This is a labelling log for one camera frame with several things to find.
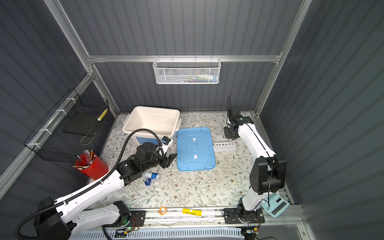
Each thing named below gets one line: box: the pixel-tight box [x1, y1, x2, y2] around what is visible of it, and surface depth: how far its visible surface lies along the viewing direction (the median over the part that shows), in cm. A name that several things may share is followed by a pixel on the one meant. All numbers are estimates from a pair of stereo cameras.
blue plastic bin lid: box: [176, 127, 216, 171], surface depth 101 cm
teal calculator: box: [261, 192, 290, 218], surface depth 76 cm
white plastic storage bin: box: [122, 106, 182, 146], surface depth 103 cm
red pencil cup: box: [75, 150, 109, 180], surface depth 81 cm
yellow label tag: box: [182, 208, 203, 217], surface depth 76 cm
